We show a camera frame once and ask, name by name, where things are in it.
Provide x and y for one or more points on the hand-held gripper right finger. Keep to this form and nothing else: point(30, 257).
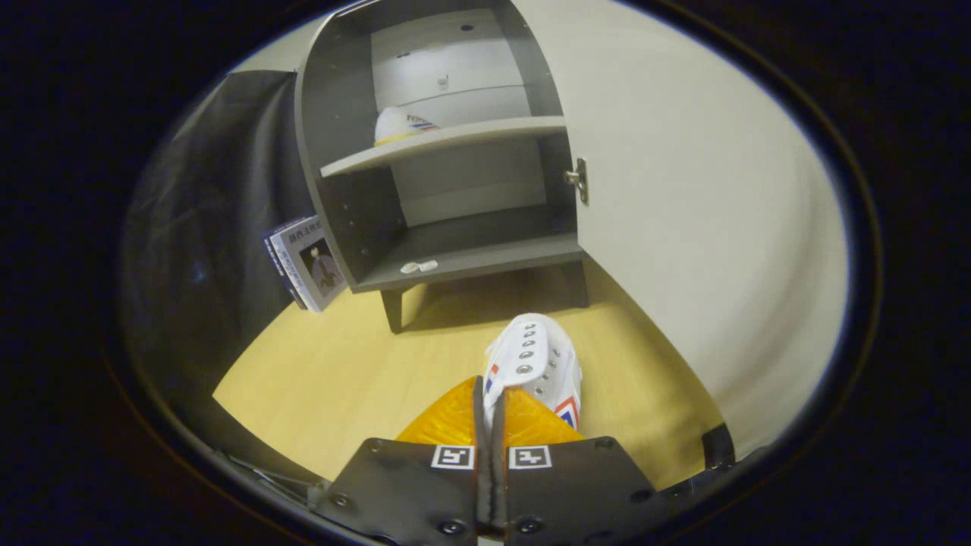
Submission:
point(576, 485)

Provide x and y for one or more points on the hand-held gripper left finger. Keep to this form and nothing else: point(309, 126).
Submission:
point(410, 485)

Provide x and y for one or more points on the white shoe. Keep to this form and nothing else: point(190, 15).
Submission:
point(394, 125)
point(538, 356)

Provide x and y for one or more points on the beige shoe cabinet door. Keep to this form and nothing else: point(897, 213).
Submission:
point(683, 189)

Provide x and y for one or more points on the metal door hinge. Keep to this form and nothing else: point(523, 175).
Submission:
point(580, 180)

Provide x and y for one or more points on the small white plastic piece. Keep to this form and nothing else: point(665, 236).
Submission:
point(417, 267)

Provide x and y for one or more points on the white book with portrait cover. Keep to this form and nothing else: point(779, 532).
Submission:
point(315, 262)

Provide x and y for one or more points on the white blue book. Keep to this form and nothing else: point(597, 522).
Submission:
point(271, 250)

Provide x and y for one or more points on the black backdrop cloth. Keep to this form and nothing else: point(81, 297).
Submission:
point(212, 189)

